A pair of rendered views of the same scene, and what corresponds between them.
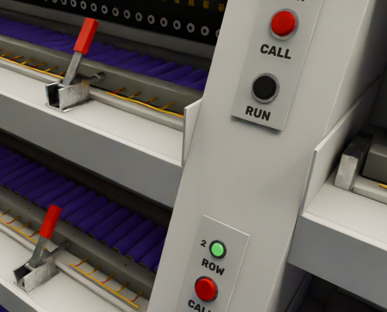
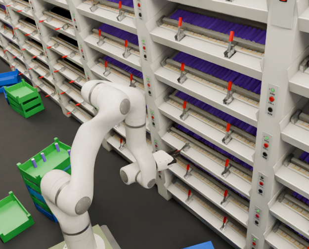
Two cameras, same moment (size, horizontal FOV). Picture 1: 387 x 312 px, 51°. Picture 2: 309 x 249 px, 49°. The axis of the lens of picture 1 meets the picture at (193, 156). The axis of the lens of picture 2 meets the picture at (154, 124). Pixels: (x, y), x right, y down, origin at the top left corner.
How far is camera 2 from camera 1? 1.30 m
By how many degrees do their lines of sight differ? 34
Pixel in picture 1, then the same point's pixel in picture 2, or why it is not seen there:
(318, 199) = (273, 205)
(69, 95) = (225, 175)
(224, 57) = (253, 183)
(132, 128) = (240, 183)
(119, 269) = (242, 202)
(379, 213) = (284, 208)
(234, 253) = (260, 212)
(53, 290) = (229, 206)
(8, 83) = (210, 165)
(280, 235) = (267, 211)
